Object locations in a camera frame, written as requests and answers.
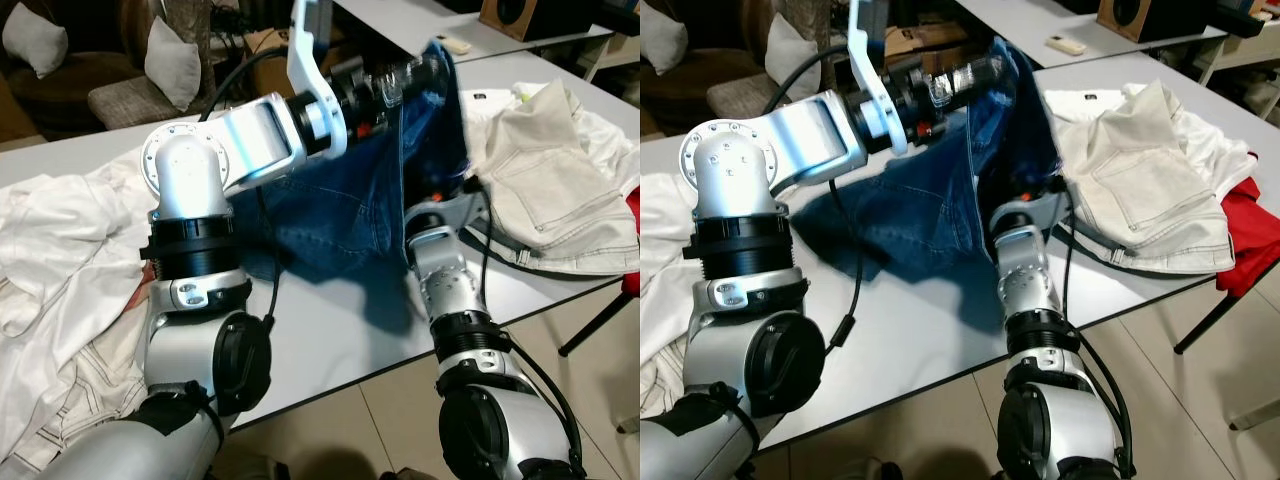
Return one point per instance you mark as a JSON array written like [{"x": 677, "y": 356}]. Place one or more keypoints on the white remote control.
[
  {"x": 453, "y": 45},
  {"x": 1066, "y": 44}
]

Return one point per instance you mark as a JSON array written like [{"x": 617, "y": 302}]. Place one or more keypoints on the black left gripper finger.
[
  {"x": 425, "y": 68},
  {"x": 983, "y": 93},
  {"x": 420, "y": 92},
  {"x": 985, "y": 70}
]

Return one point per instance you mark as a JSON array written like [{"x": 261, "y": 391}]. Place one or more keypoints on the cardboard box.
[
  {"x": 265, "y": 42},
  {"x": 920, "y": 38}
]

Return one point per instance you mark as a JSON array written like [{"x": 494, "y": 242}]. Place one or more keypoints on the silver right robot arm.
[
  {"x": 450, "y": 285},
  {"x": 1030, "y": 285}
]

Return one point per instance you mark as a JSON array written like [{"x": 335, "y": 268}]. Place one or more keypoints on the black table leg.
[
  {"x": 595, "y": 325},
  {"x": 1225, "y": 320}
]

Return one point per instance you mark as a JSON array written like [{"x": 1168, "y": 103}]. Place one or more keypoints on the cream garment brown stitching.
[
  {"x": 660, "y": 370},
  {"x": 60, "y": 400}
]

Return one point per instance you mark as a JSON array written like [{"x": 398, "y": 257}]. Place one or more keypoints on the white background table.
[
  {"x": 420, "y": 20},
  {"x": 1000, "y": 20}
]

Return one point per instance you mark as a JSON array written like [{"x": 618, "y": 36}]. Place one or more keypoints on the white pillow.
[
  {"x": 35, "y": 40},
  {"x": 660, "y": 38}
]

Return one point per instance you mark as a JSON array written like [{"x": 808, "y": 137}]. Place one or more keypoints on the wooden speaker box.
[
  {"x": 1135, "y": 15},
  {"x": 515, "y": 15}
]

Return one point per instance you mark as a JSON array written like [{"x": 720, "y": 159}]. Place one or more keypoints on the blue jeans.
[
  {"x": 920, "y": 215},
  {"x": 340, "y": 210}
]

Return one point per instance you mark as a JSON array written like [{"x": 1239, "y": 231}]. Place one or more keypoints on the cream trousers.
[
  {"x": 560, "y": 180},
  {"x": 1140, "y": 185}
]

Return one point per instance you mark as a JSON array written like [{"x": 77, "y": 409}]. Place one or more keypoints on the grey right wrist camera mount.
[
  {"x": 1040, "y": 208},
  {"x": 462, "y": 212}
]

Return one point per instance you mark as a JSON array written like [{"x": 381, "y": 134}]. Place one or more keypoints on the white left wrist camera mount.
[
  {"x": 862, "y": 45},
  {"x": 305, "y": 50}
]

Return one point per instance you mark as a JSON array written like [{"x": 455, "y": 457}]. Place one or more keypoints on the grey pillow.
[
  {"x": 175, "y": 65},
  {"x": 795, "y": 55}
]

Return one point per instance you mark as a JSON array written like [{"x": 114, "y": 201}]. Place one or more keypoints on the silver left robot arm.
[
  {"x": 185, "y": 170},
  {"x": 730, "y": 165}
]

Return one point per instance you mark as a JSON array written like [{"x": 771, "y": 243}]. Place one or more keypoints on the crumpled white shirt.
[
  {"x": 60, "y": 230},
  {"x": 660, "y": 230}
]

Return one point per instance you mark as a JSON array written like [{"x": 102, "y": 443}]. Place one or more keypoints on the brown armchair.
[
  {"x": 60, "y": 95},
  {"x": 700, "y": 95}
]

